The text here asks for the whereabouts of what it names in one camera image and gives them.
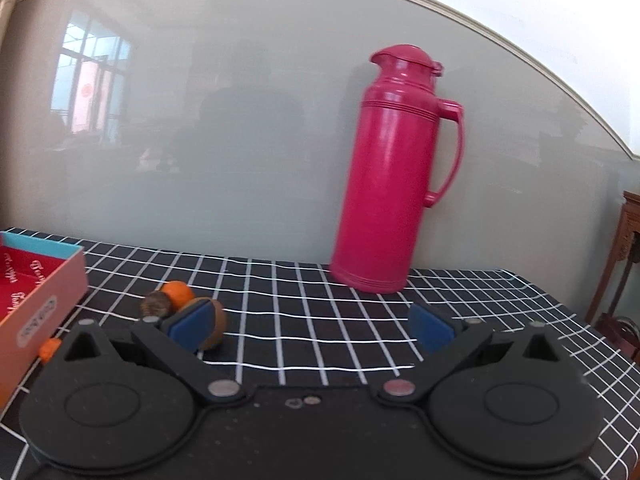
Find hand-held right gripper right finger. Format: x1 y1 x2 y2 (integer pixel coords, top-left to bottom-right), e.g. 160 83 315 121
377 303 581 406

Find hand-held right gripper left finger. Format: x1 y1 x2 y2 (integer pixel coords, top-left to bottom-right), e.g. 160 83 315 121
46 300 248 407

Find brown kiwi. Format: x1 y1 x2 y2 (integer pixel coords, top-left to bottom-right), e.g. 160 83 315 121
177 297 229 352

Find dark brown wrinkled fruit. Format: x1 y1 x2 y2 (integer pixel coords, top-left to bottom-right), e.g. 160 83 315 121
139 291 174 320

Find colourful cardboard box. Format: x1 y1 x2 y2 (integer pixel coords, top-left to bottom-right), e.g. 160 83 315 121
0 230 90 411

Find black white checked tablecloth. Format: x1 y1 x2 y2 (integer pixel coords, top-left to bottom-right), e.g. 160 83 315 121
0 227 640 480

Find pink thermos flask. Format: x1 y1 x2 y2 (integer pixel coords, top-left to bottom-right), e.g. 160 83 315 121
330 44 466 294

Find carved wooden chair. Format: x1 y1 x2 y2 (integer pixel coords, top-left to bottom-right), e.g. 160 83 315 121
584 190 640 363

